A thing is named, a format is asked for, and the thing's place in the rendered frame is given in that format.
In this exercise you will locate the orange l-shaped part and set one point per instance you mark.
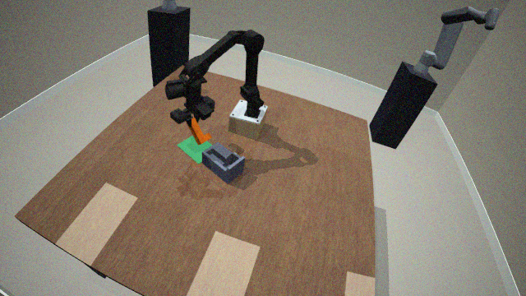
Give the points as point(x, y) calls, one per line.
point(197, 133)

